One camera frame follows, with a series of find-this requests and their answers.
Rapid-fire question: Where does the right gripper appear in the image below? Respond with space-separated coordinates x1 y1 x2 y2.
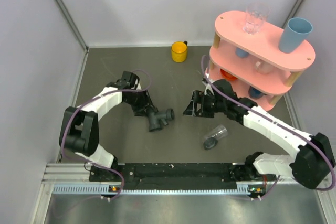
183 90 226 118

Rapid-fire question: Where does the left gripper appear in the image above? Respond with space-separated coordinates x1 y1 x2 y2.
124 88 156 116

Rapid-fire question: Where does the grey plastic pipe fitting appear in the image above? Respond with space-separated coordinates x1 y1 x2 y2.
147 109 175 132

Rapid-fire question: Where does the clear trap with grey nut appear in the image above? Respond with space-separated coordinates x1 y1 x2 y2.
203 125 228 151

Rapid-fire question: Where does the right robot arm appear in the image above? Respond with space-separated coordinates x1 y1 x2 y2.
183 80 335 189

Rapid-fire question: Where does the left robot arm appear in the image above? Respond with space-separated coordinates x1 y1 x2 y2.
59 71 158 180

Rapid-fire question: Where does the orange bowl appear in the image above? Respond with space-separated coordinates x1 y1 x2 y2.
220 69 238 81

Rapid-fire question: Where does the yellow mug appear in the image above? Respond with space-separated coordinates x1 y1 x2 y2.
171 41 188 63

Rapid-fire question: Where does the small blue cup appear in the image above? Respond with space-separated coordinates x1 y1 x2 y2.
235 47 249 58

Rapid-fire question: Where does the pink three-tier shelf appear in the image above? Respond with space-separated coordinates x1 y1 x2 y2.
206 10 316 111

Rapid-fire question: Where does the pink translucent mug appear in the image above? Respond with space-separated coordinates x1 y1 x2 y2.
255 61 274 74

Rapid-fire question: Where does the clear drinking glass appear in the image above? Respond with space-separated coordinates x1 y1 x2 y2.
243 3 270 35

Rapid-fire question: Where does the tall blue cup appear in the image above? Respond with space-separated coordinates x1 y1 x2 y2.
278 17 313 54

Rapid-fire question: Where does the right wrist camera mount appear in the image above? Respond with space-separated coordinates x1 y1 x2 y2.
202 74 214 96

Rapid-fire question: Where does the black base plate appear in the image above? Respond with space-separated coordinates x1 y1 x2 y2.
89 162 253 190

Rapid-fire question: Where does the grey slotted cable duct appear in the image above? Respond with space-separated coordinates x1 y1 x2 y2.
52 184 264 196

